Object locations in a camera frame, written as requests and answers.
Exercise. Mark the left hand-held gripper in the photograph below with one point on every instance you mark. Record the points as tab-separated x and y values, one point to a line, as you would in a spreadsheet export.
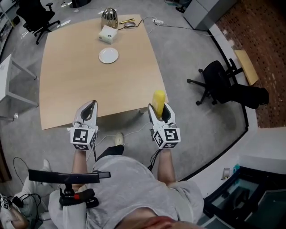
82	136

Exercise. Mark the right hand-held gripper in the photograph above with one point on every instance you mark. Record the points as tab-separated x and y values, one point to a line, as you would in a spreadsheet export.
168	135

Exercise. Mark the yellow corn cob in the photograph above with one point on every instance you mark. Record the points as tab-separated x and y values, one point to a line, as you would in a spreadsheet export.
158	100

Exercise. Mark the white round plate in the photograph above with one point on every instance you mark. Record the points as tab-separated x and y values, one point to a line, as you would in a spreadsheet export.
108	55

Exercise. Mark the person's right forearm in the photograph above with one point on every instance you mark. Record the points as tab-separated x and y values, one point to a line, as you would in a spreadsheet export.
165	165

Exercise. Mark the person's left forearm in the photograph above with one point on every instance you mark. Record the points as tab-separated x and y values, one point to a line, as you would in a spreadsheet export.
79	163

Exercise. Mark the person's beige shoe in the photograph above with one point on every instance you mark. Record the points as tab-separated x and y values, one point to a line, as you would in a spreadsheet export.
119	138

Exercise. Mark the person's black trouser leg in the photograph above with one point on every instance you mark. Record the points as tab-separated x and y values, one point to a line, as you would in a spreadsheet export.
111	151

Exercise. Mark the black office chair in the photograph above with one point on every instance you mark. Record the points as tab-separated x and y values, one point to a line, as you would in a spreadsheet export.
35	15
215	76

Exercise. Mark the black flat bar device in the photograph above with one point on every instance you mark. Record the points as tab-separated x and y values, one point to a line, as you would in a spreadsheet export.
62	176

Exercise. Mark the person's grey shirt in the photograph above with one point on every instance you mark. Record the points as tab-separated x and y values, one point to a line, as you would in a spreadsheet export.
125	185

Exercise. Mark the white square box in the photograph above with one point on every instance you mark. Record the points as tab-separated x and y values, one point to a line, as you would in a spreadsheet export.
108	34

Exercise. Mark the black bag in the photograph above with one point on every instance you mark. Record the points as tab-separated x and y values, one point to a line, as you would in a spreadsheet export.
245	95

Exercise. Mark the white side table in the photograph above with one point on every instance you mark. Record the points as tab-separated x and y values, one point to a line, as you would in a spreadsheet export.
4	76

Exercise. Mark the white power strip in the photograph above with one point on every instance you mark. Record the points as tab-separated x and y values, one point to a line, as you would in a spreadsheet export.
158	21

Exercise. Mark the grey computer mouse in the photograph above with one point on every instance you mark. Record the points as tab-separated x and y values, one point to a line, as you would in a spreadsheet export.
129	24

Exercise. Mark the flat cardboard panel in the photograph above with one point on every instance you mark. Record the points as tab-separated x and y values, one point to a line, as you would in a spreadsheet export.
246	67

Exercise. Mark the silver metal kettle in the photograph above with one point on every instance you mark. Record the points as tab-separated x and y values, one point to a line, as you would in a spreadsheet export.
109	16

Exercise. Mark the yellow utility knife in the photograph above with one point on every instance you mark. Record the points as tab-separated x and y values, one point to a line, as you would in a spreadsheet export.
127	21

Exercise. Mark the grey metal cabinet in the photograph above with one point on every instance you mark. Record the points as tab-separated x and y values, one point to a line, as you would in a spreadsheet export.
205	12

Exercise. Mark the dark glass floor window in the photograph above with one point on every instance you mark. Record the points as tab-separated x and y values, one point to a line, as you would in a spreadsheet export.
245	196

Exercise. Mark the black clamp mount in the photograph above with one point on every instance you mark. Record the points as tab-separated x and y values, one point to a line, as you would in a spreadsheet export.
76	198

